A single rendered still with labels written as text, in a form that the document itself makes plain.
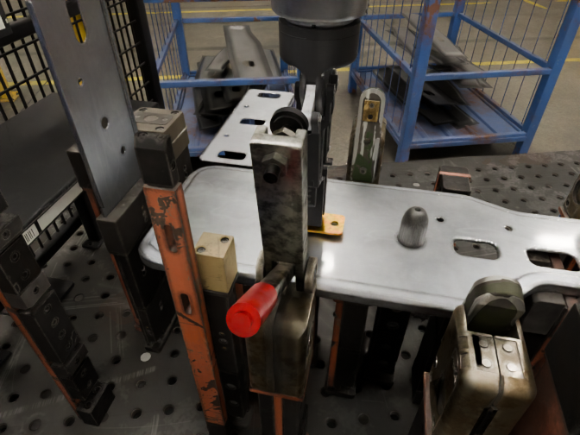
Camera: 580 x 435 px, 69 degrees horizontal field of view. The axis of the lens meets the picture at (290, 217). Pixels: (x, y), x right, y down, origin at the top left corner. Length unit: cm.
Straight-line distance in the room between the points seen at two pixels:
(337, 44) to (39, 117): 58
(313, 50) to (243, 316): 24
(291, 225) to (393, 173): 90
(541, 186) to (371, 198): 78
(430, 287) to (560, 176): 94
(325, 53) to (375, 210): 25
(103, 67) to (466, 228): 49
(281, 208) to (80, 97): 31
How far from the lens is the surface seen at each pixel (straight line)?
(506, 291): 36
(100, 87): 58
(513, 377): 36
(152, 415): 75
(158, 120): 69
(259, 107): 84
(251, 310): 26
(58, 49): 52
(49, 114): 85
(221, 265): 42
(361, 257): 51
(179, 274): 42
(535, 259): 59
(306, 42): 40
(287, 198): 31
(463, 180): 69
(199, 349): 51
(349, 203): 58
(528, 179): 133
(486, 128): 285
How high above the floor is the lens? 135
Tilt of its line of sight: 39 degrees down
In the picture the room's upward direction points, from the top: straight up
